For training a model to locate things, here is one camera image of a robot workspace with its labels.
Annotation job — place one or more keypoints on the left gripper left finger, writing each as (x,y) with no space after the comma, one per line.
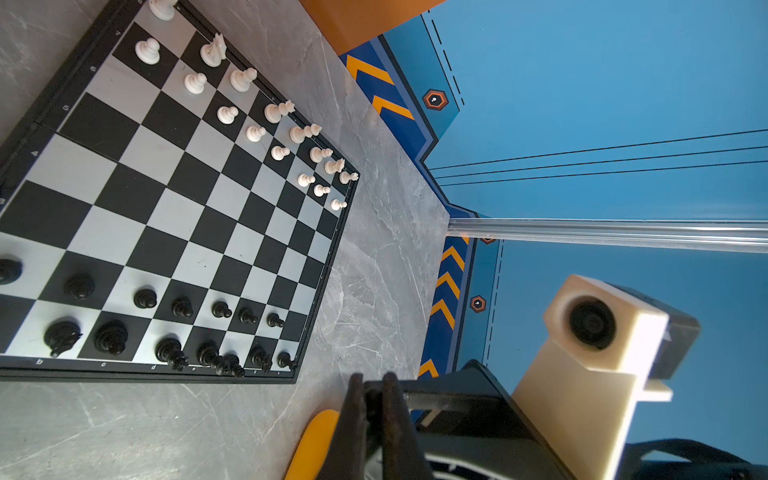
(347,452)

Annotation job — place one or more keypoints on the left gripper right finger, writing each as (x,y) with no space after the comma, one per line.
(399,432)

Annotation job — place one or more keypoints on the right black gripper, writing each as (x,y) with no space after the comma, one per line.
(466,427)

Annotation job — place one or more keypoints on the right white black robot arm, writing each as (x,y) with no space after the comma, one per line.
(678,459)

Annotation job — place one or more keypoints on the black chess piece front right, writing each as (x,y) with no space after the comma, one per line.
(232,366)

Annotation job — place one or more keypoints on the black chess piece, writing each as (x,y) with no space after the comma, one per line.
(232,366)
(208,355)
(169,351)

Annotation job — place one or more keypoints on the black chess piece front middle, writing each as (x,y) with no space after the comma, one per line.
(208,355)

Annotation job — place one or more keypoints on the black chess piece front left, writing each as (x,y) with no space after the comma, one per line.
(169,351)

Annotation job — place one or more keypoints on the right yellow tray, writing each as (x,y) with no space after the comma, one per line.
(313,446)

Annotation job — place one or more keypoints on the black white chessboard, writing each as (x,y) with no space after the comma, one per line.
(161,187)

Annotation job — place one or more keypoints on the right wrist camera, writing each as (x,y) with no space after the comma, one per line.
(609,348)

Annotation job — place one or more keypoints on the right aluminium corner post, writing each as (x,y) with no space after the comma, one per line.
(714,235)

